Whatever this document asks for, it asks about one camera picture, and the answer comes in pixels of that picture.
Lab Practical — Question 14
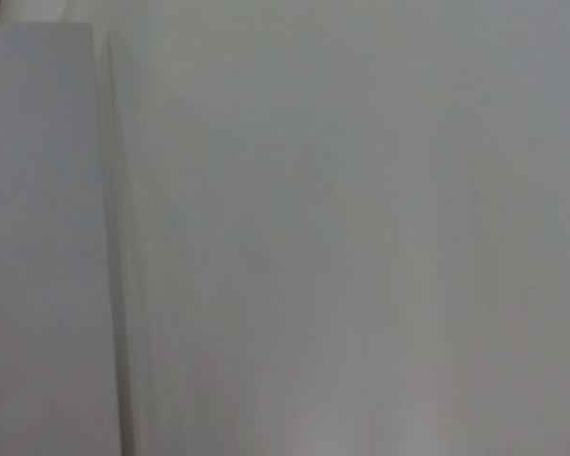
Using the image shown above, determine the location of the white flat board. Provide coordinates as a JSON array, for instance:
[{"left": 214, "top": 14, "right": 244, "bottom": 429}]
[{"left": 0, "top": 22, "right": 124, "bottom": 456}]

